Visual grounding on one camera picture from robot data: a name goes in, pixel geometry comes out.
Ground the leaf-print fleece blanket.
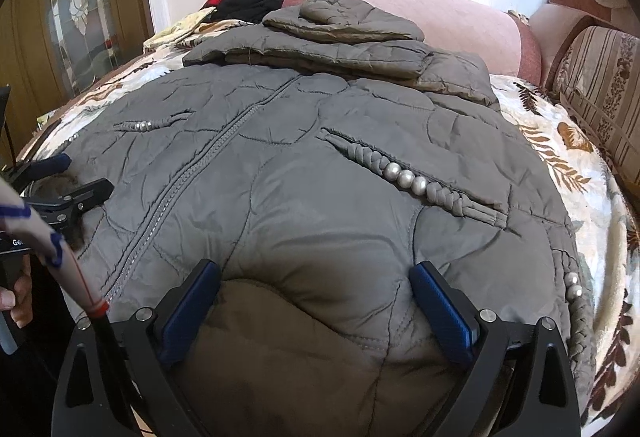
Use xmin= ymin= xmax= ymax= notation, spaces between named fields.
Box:
xmin=20 ymin=17 xmax=640 ymax=428

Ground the cable with patterned sleeve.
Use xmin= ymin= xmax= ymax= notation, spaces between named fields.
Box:
xmin=0 ymin=177 xmax=146 ymax=437

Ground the wooden door with glass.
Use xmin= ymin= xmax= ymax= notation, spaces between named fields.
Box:
xmin=0 ymin=0 xmax=153 ymax=168

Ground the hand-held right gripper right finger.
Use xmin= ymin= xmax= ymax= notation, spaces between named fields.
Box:
xmin=409 ymin=261 xmax=582 ymax=437

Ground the pink sofa corner cushion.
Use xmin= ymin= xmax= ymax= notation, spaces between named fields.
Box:
xmin=529 ymin=0 xmax=621 ymax=88

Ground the pale yellow cloth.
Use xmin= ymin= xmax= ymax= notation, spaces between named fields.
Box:
xmin=144 ymin=10 xmax=218 ymax=53

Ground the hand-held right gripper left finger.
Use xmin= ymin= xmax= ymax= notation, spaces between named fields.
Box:
xmin=64 ymin=258 xmax=223 ymax=437

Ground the black and red clothing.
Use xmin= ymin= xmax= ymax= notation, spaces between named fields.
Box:
xmin=200 ymin=0 xmax=333 ymax=24

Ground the person's left hand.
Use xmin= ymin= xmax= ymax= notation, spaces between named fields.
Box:
xmin=0 ymin=262 xmax=35 ymax=329

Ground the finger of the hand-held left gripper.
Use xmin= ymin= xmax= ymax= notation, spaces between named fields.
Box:
xmin=22 ymin=178 xmax=115 ymax=230
xmin=0 ymin=153 xmax=72 ymax=190

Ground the pink sofa bolster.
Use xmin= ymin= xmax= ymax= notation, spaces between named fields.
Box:
xmin=281 ymin=0 xmax=543 ymax=85

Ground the striped floral sofa cushion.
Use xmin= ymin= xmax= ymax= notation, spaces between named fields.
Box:
xmin=547 ymin=24 xmax=640 ymax=203

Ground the grey quilted padded jacket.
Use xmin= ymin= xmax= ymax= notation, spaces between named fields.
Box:
xmin=30 ymin=0 xmax=596 ymax=437

